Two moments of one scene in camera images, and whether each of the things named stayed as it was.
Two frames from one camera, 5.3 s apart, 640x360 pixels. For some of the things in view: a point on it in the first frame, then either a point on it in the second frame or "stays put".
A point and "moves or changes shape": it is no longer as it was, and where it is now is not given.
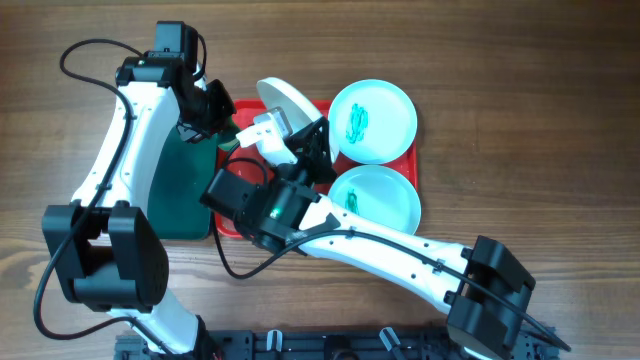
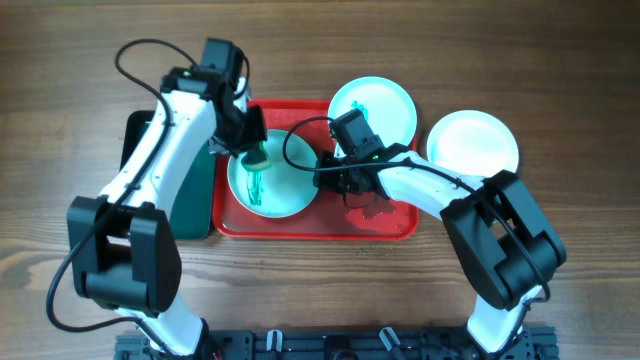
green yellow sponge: x=232 y=130 moves or changes shape
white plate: x=299 y=114 to x=473 y=142
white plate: x=381 y=192 moves or changes shape
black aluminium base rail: x=334 y=344 stays put
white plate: x=373 y=121 stays put
